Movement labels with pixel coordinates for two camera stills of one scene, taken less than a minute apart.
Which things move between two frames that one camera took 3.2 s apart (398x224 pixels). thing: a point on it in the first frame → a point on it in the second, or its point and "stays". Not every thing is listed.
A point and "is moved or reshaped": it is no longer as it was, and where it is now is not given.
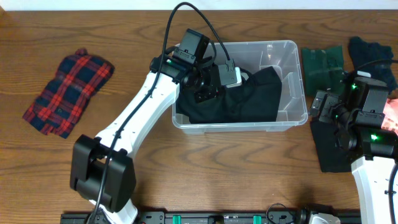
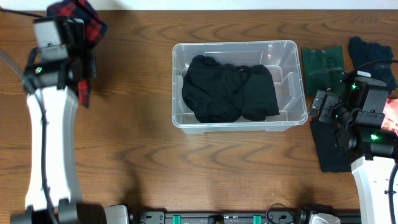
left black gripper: (204, 93) → (88, 58)
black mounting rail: (203, 218) stays
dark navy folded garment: (375, 59) stays
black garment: (256, 101) is moved or reshaped
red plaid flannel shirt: (64, 98) is moved or reshaped
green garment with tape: (323, 68) stays
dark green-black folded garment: (331, 158) stays
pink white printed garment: (390, 116) stays
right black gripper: (333, 101) stays
